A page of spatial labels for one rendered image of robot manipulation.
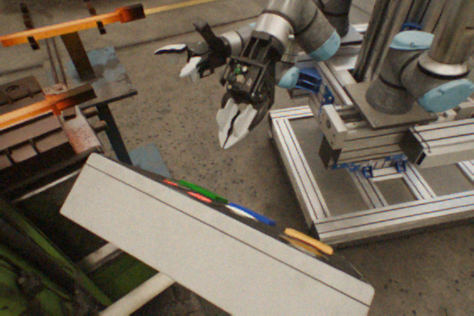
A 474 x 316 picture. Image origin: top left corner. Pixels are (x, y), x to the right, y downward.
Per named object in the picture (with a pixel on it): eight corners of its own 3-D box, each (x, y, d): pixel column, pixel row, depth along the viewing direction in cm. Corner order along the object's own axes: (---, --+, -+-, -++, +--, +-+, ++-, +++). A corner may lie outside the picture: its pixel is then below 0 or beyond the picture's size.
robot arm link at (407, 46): (408, 63, 102) (427, 22, 92) (431, 87, 93) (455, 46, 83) (372, 66, 100) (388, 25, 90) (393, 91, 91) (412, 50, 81)
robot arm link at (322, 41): (330, 22, 73) (305, -11, 67) (349, 47, 66) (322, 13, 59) (304, 46, 77) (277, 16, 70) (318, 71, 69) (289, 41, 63)
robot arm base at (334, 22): (339, 20, 143) (344, -3, 136) (354, 36, 133) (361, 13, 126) (308, 23, 141) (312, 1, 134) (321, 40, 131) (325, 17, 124)
